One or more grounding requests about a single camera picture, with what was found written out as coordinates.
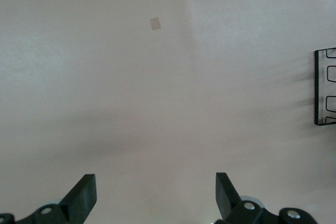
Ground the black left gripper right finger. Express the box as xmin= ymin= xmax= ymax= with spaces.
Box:
xmin=213 ymin=172 xmax=319 ymax=224

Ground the brown tape patch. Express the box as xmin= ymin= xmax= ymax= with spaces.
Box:
xmin=150 ymin=17 xmax=162 ymax=30

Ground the black wire cup holder rack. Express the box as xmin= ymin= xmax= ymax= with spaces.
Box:
xmin=314 ymin=47 xmax=336 ymax=126

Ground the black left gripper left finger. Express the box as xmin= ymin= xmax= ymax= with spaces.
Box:
xmin=0 ymin=173 xmax=98 ymax=224

